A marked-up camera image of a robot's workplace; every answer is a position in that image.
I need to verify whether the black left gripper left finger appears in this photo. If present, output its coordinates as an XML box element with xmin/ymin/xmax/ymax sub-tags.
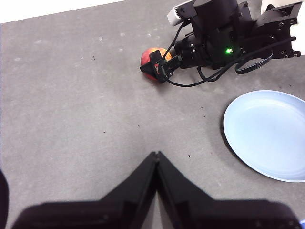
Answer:
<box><xmin>10</xmin><ymin>151</ymin><xmax>160</xmax><ymax>229</ymax></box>

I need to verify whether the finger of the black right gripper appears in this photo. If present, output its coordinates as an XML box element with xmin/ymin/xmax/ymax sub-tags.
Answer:
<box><xmin>140</xmin><ymin>62</ymin><xmax>167</xmax><ymax>83</ymax></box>
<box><xmin>149</xmin><ymin>50</ymin><xmax>163</xmax><ymax>63</ymax></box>

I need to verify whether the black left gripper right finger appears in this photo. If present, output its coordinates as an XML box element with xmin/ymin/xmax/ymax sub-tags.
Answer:
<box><xmin>156</xmin><ymin>150</ymin><xmax>302</xmax><ymax>229</ymax></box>

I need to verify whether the red yellow apple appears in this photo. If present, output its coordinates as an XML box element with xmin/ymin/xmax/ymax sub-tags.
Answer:
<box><xmin>140</xmin><ymin>47</ymin><xmax>173</xmax><ymax>81</ymax></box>

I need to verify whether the blue plate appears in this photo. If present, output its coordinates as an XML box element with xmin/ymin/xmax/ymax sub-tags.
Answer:
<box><xmin>223</xmin><ymin>90</ymin><xmax>305</xmax><ymax>183</ymax></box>

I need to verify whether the black cable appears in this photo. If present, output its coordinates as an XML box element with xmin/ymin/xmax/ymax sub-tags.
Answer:
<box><xmin>163</xmin><ymin>35</ymin><xmax>297</xmax><ymax>87</ymax></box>
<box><xmin>166</xmin><ymin>21</ymin><xmax>189</xmax><ymax>58</ymax></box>

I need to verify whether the pale grey camera box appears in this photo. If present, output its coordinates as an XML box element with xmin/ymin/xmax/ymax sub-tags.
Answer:
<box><xmin>167</xmin><ymin>0</ymin><xmax>198</xmax><ymax>26</ymax></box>

